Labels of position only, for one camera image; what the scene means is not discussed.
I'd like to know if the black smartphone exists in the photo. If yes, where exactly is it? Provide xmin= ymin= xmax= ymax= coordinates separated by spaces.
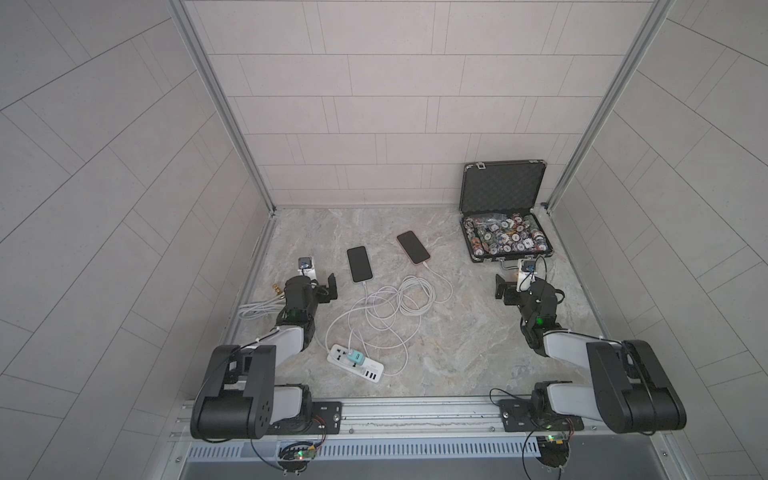
xmin=396 ymin=231 xmax=431 ymax=265
xmin=347 ymin=246 xmax=373 ymax=283

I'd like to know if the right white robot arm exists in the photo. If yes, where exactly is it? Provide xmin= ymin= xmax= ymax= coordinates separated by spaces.
xmin=495 ymin=276 xmax=687 ymax=435

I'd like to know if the left green circuit board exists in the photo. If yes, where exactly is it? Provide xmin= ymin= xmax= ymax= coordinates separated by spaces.
xmin=277 ymin=441 xmax=318 ymax=474

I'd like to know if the black poker chip case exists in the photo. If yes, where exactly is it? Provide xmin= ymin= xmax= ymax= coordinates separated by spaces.
xmin=459 ymin=160 xmax=553 ymax=263

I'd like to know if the white power strip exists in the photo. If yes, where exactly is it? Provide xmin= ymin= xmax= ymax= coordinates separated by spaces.
xmin=327 ymin=344 xmax=384 ymax=383

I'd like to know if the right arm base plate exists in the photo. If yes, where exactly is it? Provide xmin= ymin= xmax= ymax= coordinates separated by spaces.
xmin=497 ymin=398 xmax=584 ymax=433

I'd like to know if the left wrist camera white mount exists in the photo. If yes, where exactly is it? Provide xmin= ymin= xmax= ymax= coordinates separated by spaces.
xmin=298 ymin=256 xmax=317 ymax=280

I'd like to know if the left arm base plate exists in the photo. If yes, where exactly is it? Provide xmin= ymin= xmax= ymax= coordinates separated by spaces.
xmin=267 ymin=401 xmax=343 ymax=436

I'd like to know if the teal charger adapter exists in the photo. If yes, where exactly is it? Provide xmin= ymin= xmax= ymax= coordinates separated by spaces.
xmin=346 ymin=349 xmax=365 ymax=368

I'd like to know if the green circuit board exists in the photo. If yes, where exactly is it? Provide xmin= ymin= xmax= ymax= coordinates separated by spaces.
xmin=277 ymin=441 xmax=318 ymax=474
xmin=536 ymin=432 xmax=570 ymax=469

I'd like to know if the right green circuit board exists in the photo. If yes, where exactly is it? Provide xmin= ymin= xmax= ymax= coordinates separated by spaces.
xmin=536 ymin=432 xmax=570 ymax=469

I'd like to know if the aluminium mounting rail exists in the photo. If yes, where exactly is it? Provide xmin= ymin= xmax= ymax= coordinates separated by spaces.
xmin=164 ymin=394 xmax=673 ymax=443

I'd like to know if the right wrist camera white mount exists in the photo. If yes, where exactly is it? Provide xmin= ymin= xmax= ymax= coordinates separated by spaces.
xmin=516 ymin=257 xmax=538 ymax=292

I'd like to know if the white charging cable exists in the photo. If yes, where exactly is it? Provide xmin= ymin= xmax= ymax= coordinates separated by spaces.
xmin=323 ymin=260 xmax=455 ymax=378

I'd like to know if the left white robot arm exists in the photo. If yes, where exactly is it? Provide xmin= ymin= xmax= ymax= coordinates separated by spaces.
xmin=190 ymin=274 xmax=338 ymax=443

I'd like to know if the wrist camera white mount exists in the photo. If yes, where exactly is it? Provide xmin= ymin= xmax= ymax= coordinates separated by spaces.
xmin=516 ymin=257 xmax=538 ymax=292
xmin=298 ymin=256 xmax=317 ymax=280

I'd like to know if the white power strip cord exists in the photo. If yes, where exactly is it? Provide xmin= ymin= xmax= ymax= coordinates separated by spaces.
xmin=237 ymin=283 xmax=289 ymax=322

